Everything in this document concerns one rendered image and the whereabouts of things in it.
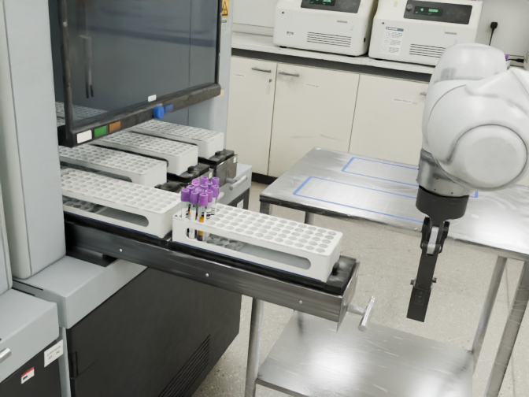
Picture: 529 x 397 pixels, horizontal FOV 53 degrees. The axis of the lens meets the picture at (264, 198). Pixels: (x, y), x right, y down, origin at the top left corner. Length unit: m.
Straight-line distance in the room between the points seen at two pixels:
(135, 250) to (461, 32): 2.42
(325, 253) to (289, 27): 2.51
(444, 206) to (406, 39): 2.37
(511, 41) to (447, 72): 2.97
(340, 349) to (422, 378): 0.24
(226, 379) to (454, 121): 1.47
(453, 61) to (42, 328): 0.76
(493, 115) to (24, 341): 0.76
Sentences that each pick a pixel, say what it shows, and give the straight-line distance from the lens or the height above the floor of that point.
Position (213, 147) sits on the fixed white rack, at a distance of 1.45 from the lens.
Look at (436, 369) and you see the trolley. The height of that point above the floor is 0.28.
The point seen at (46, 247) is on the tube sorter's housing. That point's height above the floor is 0.78.
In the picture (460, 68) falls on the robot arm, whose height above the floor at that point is 1.19.
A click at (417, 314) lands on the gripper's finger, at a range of 0.94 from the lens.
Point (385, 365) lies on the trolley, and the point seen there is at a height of 0.28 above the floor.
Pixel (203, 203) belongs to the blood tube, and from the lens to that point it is 0.93.
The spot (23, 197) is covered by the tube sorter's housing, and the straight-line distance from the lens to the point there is 0.99.
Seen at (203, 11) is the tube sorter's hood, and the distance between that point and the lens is 1.40.
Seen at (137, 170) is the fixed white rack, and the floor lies 0.86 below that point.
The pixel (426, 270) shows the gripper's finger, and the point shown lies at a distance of 0.86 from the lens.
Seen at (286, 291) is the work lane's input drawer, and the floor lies 0.79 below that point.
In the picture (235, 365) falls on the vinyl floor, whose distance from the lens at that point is 1.97.
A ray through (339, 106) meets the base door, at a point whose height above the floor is 0.61.
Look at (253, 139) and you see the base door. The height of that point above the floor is 0.31.
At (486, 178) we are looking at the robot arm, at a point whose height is 1.10.
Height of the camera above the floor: 1.27
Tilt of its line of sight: 22 degrees down
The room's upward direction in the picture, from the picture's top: 5 degrees clockwise
